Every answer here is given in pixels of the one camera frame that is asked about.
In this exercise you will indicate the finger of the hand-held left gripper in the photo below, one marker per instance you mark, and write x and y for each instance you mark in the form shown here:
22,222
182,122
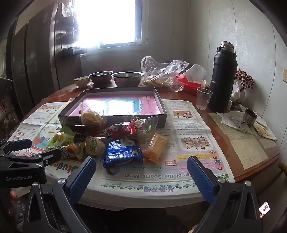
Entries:
50,155
19,144

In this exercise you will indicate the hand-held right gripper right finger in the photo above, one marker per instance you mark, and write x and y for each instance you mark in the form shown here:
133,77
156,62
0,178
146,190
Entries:
199,177

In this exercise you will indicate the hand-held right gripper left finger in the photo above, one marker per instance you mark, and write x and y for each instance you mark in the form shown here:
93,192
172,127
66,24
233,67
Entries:
81,177

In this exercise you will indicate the green and yellow snack packet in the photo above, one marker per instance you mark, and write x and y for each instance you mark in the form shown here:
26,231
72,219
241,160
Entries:
59,137

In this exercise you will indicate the orange striped snack bar packet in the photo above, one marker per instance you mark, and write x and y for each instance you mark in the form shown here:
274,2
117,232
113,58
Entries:
70,150

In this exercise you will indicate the dark shiny snack wrapper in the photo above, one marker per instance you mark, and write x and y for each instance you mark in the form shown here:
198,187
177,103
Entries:
78,128

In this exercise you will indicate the blue cookie packet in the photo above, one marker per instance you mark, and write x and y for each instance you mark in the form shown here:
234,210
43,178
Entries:
122,153

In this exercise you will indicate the orange cracker packet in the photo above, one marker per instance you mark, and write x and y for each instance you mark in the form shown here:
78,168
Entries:
155,146

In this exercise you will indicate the yellow pastry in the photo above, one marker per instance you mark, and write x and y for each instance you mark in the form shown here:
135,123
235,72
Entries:
92,119

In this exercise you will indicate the red and white candy packet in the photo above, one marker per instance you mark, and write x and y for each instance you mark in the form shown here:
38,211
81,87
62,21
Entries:
121,130

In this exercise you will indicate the grey cardboard box tray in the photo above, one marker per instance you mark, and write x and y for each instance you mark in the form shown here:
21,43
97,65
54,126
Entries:
116,105

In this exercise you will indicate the printed newspaper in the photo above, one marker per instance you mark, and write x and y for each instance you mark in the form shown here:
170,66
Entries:
190,139

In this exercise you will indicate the handwritten paper sheet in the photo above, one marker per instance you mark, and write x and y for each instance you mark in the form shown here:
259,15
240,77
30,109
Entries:
246,147

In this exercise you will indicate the crumpled white paper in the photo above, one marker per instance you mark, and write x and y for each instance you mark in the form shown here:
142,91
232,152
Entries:
233,122

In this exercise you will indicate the clear plastic cup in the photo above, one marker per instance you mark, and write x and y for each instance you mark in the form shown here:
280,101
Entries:
203,98

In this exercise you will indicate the small steel cup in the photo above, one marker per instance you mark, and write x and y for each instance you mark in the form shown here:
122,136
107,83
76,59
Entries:
250,116

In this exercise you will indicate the yellow paper packet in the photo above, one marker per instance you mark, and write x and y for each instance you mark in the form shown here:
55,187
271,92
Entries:
265,132

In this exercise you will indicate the small ceramic bowl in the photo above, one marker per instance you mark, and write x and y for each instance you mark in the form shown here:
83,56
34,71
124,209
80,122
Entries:
82,81

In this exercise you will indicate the dark refrigerator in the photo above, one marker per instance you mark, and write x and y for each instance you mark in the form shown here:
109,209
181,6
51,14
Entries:
40,56

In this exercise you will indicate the red tissue box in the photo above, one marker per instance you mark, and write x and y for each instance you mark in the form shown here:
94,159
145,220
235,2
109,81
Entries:
190,83

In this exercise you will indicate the black thermos flask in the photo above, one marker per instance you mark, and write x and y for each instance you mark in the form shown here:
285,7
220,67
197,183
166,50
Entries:
223,83

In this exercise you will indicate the black magnetic rack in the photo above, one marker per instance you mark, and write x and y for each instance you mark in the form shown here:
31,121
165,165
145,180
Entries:
72,52

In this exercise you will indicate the large steel bowl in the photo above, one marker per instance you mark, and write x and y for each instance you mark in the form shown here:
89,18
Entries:
127,79

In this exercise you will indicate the red and white flower ornament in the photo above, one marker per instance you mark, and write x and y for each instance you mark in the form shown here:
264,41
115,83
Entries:
244,78

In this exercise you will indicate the clear plastic bag of biscuits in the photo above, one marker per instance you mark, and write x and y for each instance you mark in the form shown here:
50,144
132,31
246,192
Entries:
161,74

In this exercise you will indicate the window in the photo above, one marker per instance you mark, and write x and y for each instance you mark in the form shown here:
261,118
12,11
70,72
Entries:
107,20

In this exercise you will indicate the wall outlet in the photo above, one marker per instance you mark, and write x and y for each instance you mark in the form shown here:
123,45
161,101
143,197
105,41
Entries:
284,75

